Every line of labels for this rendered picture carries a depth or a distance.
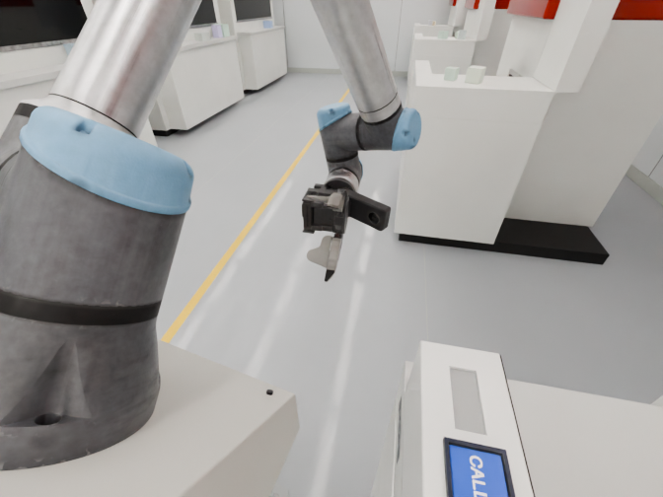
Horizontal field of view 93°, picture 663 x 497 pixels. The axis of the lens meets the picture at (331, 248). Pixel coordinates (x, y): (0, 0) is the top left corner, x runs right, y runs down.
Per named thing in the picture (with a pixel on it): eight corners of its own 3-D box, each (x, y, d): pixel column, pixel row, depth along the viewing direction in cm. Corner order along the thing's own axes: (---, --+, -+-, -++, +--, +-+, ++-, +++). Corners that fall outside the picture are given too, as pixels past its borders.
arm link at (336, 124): (371, 98, 64) (378, 150, 70) (328, 102, 71) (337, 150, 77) (350, 107, 60) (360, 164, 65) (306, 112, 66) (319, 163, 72)
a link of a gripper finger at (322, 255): (302, 281, 59) (312, 235, 61) (333, 286, 58) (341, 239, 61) (300, 277, 56) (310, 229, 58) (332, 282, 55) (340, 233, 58)
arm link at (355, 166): (330, 151, 78) (336, 182, 82) (321, 167, 69) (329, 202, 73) (361, 146, 76) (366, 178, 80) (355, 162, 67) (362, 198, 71)
